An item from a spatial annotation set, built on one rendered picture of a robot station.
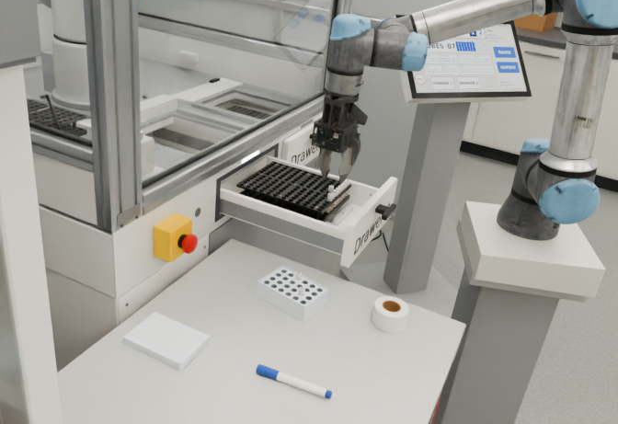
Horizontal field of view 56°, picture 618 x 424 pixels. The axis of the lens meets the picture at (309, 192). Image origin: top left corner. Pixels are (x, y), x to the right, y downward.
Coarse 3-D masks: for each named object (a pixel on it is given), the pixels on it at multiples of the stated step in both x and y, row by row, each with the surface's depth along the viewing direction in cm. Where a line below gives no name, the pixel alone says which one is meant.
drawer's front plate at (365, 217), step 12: (396, 180) 142; (384, 192) 135; (372, 204) 128; (384, 204) 138; (360, 216) 122; (372, 216) 131; (348, 228) 120; (360, 228) 124; (348, 240) 121; (360, 240) 127; (348, 252) 122; (360, 252) 130; (348, 264) 123
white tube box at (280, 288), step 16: (272, 272) 123; (288, 272) 124; (272, 288) 119; (288, 288) 119; (304, 288) 120; (320, 288) 120; (288, 304) 116; (304, 304) 115; (320, 304) 119; (304, 320) 116
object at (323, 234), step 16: (256, 160) 151; (272, 160) 154; (240, 176) 144; (336, 176) 148; (224, 192) 133; (352, 192) 146; (368, 192) 144; (224, 208) 135; (240, 208) 133; (256, 208) 131; (272, 208) 129; (256, 224) 133; (272, 224) 130; (288, 224) 128; (304, 224) 127; (320, 224) 125; (304, 240) 128; (320, 240) 126; (336, 240) 124
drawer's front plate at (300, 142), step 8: (304, 128) 167; (312, 128) 168; (296, 136) 160; (304, 136) 165; (288, 144) 157; (296, 144) 161; (304, 144) 167; (288, 152) 158; (296, 152) 163; (304, 152) 168; (288, 160) 159; (296, 160) 165; (304, 160) 170
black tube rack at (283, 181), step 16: (256, 176) 141; (272, 176) 143; (288, 176) 143; (304, 176) 144; (320, 176) 146; (240, 192) 139; (256, 192) 134; (272, 192) 134; (288, 192) 135; (304, 192) 136; (320, 192) 137; (288, 208) 134; (304, 208) 130; (336, 208) 137
